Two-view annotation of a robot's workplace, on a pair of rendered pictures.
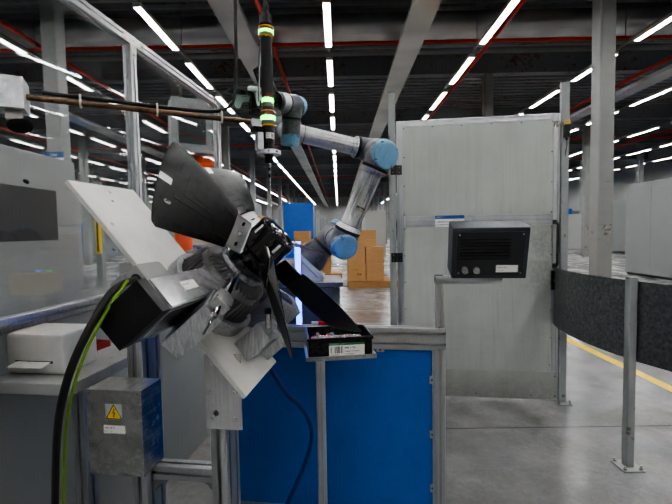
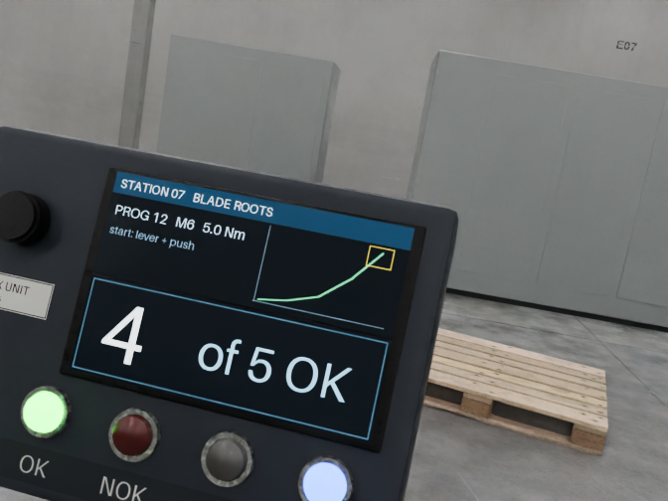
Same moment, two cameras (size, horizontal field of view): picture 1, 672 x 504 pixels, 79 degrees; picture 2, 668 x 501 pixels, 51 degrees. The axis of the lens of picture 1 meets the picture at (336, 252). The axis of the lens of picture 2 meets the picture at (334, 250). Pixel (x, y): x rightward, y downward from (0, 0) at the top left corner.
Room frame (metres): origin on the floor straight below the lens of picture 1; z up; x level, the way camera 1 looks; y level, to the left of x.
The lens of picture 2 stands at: (1.88, -0.47, 1.28)
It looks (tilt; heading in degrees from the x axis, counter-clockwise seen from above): 10 degrees down; 182
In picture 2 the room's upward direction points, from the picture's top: 10 degrees clockwise
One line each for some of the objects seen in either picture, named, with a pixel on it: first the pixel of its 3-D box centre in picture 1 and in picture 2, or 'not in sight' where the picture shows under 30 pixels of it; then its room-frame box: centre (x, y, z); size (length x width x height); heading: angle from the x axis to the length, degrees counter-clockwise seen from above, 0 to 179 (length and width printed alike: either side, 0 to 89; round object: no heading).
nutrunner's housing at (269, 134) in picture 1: (267, 84); not in sight; (1.22, 0.19, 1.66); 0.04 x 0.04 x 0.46
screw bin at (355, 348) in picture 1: (337, 341); not in sight; (1.39, 0.00, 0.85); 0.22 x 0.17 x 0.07; 97
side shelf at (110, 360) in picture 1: (81, 365); not in sight; (1.18, 0.75, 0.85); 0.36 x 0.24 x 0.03; 172
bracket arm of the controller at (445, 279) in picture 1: (467, 279); not in sight; (1.49, -0.48, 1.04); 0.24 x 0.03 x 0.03; 82
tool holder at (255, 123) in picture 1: (265, 137); not in sight; (1.21, 0.20, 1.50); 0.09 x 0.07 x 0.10; 117
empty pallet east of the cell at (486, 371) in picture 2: not in sight; (490, 377); (-1.91, 0.34, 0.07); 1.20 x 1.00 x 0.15; 74
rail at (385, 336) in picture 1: (325, 335); not in sight; (1.56, 0.05, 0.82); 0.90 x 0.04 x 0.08; 82
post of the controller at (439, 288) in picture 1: (439, 301); not in sight; (1.50, -0.38, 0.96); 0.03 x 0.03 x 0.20; 82
